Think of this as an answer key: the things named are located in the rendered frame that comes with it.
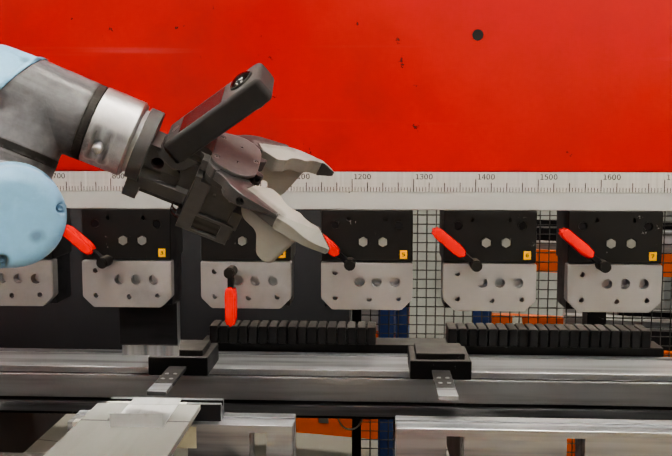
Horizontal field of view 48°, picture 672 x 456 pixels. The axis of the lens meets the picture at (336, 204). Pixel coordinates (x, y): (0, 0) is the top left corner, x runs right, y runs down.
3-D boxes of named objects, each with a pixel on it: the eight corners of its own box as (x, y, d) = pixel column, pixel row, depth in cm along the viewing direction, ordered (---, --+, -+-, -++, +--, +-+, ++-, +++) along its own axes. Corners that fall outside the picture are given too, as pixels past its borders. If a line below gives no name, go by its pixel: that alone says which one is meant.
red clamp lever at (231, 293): (224, 327, 122) (223, 267, 122) (228, 321, 127) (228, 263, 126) (235, 327, 122) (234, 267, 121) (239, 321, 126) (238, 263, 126)
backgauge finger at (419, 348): (414, 406, 134) (414, 378, 134) (407, 362, 160) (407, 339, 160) (482, 407, 134) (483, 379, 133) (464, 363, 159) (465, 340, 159)
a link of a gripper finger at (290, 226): (308, 287, 72) (242, 227, 75) (335, 240, 69) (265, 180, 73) (288, 296, 70) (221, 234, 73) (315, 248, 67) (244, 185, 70)
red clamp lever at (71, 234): (62, 223, 122) (109, 262, 122) (72, 220, 126) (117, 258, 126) (55, 232, 122) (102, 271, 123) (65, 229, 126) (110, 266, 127)
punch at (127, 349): (120, 356, 131) (119, 302, 131) (124, 353, 133) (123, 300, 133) (177, 357, 131) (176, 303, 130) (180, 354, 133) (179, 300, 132)
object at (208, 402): (106, 419, 132) (106, 402, 132) (112, 413, 135) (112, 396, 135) (220, 421, 131) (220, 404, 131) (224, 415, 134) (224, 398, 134)
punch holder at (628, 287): (566, 312, 124) (569, 211, 122) (554, 300, 132) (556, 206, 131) (660, 313, 123) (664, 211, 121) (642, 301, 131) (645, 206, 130)
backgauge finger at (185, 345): (123, 401, 137) (122, 374, 136) (163, 359, 162) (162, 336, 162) (189, 402, 136) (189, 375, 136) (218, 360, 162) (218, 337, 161)
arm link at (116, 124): (117, 75, 74) (92, 109, 67) (162, 94, 74) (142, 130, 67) (95, 138, 77) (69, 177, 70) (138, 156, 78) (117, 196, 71)
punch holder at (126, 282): (82, 306, 127) (80, 208, 126) (100, 296, 136) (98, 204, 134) (171, 307, 127) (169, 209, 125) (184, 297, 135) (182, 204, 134)
